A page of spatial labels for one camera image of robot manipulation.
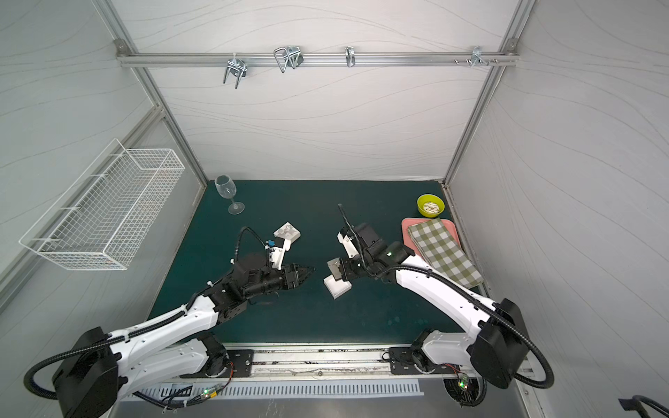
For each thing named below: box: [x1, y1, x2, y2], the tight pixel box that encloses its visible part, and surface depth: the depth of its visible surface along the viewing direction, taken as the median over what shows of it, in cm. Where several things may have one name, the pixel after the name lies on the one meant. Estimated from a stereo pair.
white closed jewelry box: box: [273, 221, 302, 243], surface depth 102 cm
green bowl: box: [416, 193, 446, 218], surface depth 110 cm
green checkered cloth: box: [407, 217, 485, 289], surface depth 103 cm
